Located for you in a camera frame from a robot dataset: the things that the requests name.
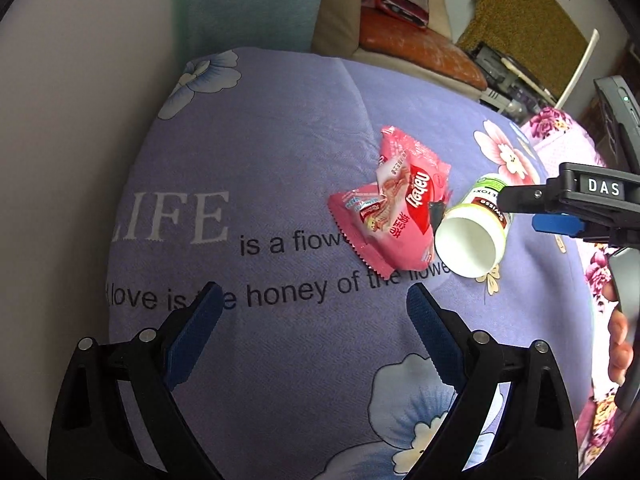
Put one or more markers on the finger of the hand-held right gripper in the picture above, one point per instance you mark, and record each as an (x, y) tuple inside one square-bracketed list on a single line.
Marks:
[(555, 222), (525, 196)]

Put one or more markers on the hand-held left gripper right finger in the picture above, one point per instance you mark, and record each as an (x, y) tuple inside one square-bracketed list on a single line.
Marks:
[(435, 345)]

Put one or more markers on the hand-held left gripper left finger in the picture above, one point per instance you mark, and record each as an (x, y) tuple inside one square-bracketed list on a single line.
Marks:
[(195, 335)]

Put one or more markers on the white bottle green label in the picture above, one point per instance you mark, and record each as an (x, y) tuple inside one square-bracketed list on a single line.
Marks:
[(465, 240)]

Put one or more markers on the pink snack wrapper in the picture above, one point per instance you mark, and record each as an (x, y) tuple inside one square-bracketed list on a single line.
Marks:
[(400, 200)]

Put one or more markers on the person's right hand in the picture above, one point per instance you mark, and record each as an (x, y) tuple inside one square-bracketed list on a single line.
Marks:
[(620, 345)]

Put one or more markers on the pink floral blanket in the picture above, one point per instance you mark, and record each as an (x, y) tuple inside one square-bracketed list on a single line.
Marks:
[(555, 130)]

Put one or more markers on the black audio device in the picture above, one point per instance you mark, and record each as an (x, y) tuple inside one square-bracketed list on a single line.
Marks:
[(500, 85)]

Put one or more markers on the white pole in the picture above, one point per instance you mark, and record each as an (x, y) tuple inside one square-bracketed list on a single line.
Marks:
[(580, 65)]

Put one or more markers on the yellow patterned cloth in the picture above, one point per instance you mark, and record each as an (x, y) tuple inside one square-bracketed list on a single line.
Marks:
[(525, 20)]

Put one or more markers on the orange brown cushion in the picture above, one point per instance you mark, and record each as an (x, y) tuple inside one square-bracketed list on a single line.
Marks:
[(415, 45)]

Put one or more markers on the purple floral blanket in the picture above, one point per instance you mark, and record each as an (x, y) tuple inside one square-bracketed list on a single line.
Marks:
[(280, 160)]

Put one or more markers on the blue-grey curtain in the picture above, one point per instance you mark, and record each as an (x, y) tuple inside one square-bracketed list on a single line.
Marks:
[(240, 5)]

